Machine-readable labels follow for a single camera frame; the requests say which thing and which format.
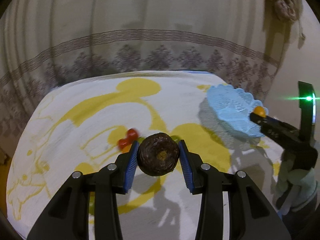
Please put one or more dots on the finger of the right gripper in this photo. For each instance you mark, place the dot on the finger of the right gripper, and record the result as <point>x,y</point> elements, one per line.
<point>275,129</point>

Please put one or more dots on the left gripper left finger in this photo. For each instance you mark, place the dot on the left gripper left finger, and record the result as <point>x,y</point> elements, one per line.
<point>126,169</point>

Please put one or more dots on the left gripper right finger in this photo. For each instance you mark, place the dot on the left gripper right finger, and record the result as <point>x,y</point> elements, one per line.
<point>190,164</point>

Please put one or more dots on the small orange tangerine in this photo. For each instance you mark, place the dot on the small orange tangerine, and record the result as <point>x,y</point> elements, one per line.
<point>260,111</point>

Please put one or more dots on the dark brown round fruit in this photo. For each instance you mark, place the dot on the dark brown round fruit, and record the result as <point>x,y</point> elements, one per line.
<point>158,155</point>

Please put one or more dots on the gloved right hand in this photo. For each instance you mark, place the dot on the gloved right hand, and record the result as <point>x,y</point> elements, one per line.
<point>303,182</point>

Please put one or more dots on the red cherry tomato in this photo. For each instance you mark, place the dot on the red cherry tomato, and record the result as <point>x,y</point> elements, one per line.
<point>132,135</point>
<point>122,143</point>

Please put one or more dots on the light blue lattice basket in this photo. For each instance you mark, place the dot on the light blue lattice basket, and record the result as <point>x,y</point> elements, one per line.
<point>232,106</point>

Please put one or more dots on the white yellow patterned towel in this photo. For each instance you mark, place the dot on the white yellow patterned towel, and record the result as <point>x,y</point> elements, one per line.
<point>77,127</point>

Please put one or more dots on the curtain tieback rosette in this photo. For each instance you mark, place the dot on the curtain tieback rosette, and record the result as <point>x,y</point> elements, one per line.
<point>281,0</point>

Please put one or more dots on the beige patterned curtain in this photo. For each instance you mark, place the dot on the beige patterned curtain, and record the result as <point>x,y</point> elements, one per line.
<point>49,43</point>

